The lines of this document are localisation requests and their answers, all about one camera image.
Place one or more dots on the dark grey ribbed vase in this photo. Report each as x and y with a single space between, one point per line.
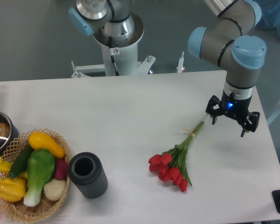
85 170

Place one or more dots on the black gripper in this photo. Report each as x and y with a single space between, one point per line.
234 108

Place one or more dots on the yellow squash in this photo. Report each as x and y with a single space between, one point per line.
39 140

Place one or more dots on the yellow bell pepper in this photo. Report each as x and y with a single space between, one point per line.
12 189

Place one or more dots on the dark green cucumber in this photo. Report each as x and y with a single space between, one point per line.
20 163

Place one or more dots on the red radish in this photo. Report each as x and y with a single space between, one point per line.
61 168

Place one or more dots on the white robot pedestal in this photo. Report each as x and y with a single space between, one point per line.
119 47

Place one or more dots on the blue plastic bag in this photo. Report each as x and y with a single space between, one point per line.
270 18

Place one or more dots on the small yellow gourd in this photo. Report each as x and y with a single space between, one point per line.
5 167

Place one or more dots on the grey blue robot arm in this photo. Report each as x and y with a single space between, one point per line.
228 45

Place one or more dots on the green bok choy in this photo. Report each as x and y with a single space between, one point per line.
40 168

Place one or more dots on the red tulip bouquet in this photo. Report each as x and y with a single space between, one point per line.
171 165

